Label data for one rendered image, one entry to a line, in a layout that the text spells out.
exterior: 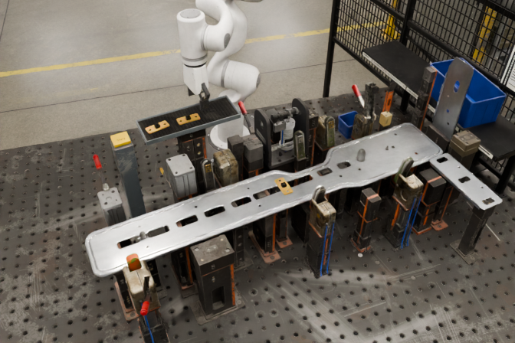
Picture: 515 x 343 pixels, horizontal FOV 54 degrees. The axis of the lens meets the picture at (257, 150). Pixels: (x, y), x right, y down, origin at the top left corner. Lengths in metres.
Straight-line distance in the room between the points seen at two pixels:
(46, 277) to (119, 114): 2.06
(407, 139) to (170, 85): 2.49
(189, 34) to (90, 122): 2.46
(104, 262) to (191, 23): 0.79
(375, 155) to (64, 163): 1.43
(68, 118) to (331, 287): 2.65
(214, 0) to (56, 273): 1.18
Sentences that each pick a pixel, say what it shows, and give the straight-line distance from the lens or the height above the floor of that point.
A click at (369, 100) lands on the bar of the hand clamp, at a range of 2.06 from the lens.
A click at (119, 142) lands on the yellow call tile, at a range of 1.85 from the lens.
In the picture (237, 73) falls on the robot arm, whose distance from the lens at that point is 2.10.
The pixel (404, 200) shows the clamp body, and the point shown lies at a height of 0.96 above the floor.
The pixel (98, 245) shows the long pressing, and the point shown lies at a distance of 1.75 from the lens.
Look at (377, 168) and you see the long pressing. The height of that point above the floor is 1.00.
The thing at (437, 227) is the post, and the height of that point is 0.70.
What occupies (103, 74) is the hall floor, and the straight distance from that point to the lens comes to 4.45.
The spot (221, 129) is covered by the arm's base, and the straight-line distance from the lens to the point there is 2.31.
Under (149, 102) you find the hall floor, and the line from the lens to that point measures 4.02.
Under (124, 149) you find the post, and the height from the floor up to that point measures 1.13.
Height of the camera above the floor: 2.32
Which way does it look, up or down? 42 degrees down
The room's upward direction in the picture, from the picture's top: straight up
